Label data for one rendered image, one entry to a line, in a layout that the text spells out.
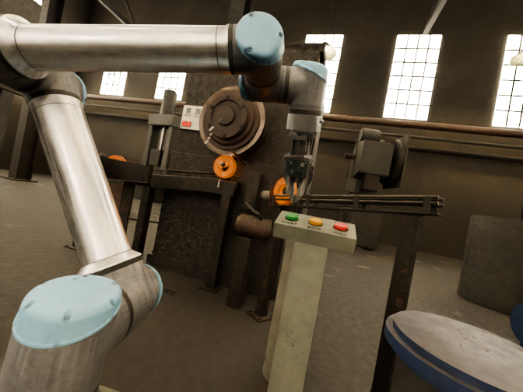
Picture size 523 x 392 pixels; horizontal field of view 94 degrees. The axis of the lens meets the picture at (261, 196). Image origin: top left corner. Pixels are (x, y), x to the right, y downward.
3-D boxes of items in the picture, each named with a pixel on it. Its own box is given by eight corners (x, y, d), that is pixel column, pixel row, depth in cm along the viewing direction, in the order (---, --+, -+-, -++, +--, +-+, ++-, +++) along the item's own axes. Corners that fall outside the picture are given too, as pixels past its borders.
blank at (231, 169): (215, 156, 169) (213, 155, 166) (236, 155, 165) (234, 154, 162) (215, 178, 168) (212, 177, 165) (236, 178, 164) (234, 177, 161)
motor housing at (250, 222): (228, 297, 151) (243, 212, 152) (261, 307, 145) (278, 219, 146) (219, 305, 139) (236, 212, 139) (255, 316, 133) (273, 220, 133)
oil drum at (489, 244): (445, 288, 286) (459, 213, 286) (507, 302, 270) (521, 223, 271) (475, 307, 228) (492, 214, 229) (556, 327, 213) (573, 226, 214)
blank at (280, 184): (281, 210, 138) (276, 209, 136) (274, 187, 145) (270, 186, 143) (300, 197, 128) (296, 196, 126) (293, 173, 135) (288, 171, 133)
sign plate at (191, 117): (181, 128, 188) (185, 106, 188) (211, 132, 182) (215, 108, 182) (179, 127, 186) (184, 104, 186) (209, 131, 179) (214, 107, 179)
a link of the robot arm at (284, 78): (239, 47, 57) (292, 51, 57) (243, 74, 68) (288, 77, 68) (235, 86, 57) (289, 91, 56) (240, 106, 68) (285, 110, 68)
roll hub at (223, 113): (257, 119, 153) (224, 148, 157) (233, 88, 158) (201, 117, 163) (254, 116, 147) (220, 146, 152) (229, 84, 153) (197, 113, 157)
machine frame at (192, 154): (194, 247, 255) (224, 83, 256) (295, 274, 226) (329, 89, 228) (143, 262, 184) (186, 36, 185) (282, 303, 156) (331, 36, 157)
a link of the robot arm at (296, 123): (291, 113, 71) (325, 116, 68) (289, 131, 72) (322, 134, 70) (284, 113, 62) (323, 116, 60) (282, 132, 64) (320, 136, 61)
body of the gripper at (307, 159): (280, 176, 67) (285, 131, 63) (286, 170, 75) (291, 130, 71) (307, 180, 65) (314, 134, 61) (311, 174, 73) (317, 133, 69)
